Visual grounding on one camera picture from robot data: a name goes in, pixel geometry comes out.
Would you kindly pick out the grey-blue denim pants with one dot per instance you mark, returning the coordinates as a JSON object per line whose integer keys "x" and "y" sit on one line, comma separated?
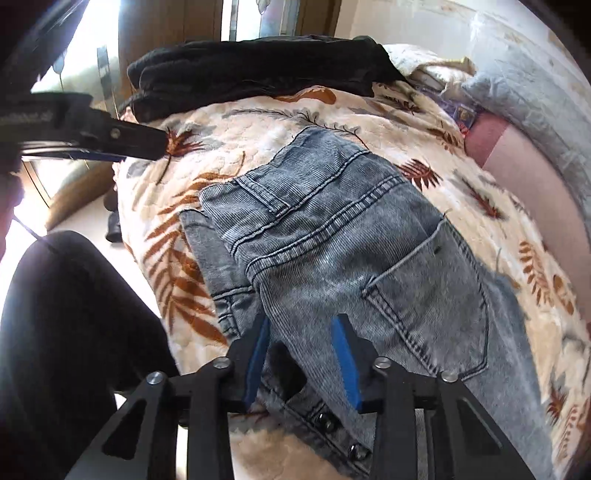
{"x": 323, "y": 240}

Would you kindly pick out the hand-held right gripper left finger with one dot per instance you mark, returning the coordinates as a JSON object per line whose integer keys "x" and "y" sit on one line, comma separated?
{"x": 256, "y": 360}

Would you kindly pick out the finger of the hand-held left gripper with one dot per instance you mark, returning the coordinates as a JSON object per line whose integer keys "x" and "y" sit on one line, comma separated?
{"x": 134, "y": 136}

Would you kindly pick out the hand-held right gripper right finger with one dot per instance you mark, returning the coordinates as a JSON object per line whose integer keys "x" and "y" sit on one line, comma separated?
{"x": 346, "y": 364}

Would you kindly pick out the dark shoe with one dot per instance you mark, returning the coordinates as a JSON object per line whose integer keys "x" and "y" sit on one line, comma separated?
{"x": 113, "y": 221}

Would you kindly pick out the black garment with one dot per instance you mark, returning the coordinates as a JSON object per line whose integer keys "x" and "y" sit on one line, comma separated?
{"x": 254, "y": 69}

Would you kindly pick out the grey quilted pillow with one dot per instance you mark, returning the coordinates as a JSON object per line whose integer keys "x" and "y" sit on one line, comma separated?
{"x": 531, "y": 92}

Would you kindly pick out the person's black trouser leg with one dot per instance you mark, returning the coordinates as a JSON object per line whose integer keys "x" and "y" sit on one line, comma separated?
{"x": 69, "y": 323}

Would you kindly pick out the cream cloth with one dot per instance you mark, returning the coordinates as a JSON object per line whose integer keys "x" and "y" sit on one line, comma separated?
{"x": 431, "y": 71}

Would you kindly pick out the purple printed item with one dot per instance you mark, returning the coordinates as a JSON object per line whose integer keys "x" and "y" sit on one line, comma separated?
{"x": 464, "y": 113}

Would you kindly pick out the cream leaf print blanket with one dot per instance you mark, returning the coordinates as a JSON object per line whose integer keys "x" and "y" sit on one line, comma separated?
{"x": 277, "y": 120}

